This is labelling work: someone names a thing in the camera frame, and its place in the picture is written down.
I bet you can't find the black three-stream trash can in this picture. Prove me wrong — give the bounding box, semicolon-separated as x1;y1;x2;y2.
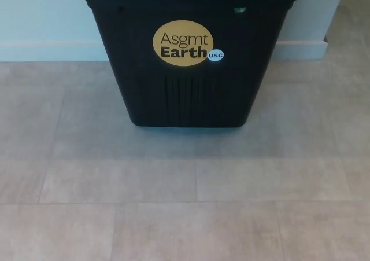
73;0;307;128

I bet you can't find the small white USC sticker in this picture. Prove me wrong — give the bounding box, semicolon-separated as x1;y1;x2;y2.
207;49;225;62

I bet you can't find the round gold Asgmt Earth sticker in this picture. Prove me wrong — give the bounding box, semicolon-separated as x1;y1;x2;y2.
152;20;214;67

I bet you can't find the white wall baseboard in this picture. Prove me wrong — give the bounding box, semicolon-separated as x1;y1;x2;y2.
0;39;329;63

